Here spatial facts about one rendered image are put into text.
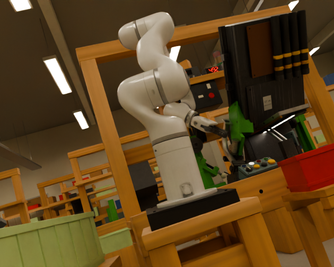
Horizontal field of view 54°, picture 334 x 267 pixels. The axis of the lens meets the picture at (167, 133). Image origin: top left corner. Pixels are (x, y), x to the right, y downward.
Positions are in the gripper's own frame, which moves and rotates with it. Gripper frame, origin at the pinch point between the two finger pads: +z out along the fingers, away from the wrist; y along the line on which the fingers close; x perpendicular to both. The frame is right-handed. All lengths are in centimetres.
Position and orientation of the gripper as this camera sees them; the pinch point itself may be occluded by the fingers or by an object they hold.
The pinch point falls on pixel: (222, 133)
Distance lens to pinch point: 153.7
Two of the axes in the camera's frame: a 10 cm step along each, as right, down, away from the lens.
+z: 8.1, 4.0, -4.3
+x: -3.2, 9.1, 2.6
